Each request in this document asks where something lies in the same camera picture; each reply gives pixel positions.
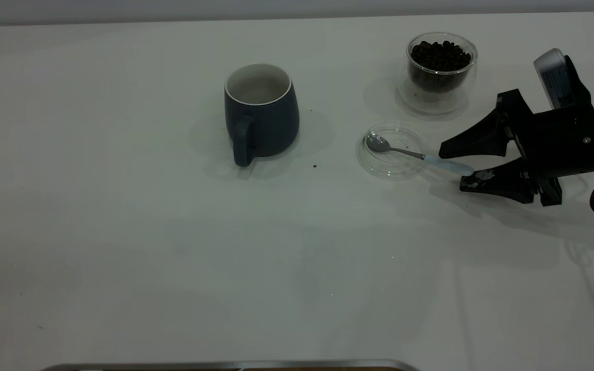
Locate clear double-wall glass cup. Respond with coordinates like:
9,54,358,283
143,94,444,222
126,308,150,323
397,32,478,116

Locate metal spoon light blue handle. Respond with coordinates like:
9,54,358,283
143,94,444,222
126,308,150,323
365,133,475,177

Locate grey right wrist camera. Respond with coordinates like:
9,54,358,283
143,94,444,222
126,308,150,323
533,48,594,110

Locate dark grey ceramic mug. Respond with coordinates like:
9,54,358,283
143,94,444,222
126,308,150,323
224,63,301,167

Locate clear round glass saucer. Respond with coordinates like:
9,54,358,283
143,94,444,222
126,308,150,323
356,122,429,181

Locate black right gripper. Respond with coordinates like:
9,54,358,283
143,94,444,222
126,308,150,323
439,89,594,207

